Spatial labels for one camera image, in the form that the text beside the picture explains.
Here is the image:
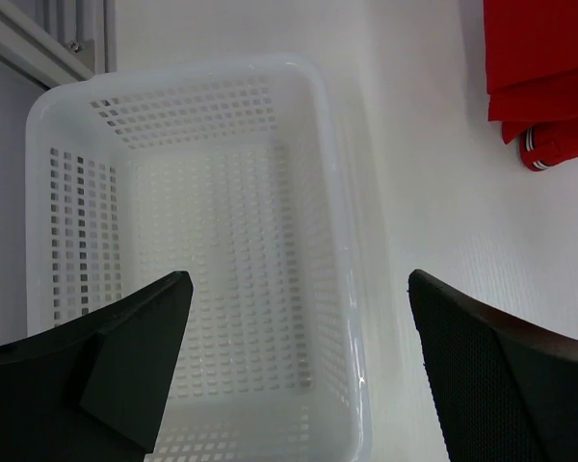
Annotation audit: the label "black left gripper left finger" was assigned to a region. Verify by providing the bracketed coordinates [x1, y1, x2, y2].
[0, 271, 194, 461]

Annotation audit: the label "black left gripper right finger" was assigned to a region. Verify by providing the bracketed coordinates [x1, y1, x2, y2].
[408, 269, 578, 461]

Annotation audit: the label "red trousers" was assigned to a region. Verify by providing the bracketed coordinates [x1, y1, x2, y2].
[483, 1, 578, 171]

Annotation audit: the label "white plastic perforated basket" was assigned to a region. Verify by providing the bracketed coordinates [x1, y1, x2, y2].
[25, 54, 372, 461]

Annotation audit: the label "aluminium frame post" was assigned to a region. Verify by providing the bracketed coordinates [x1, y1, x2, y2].
[0, 0, 117, 88]

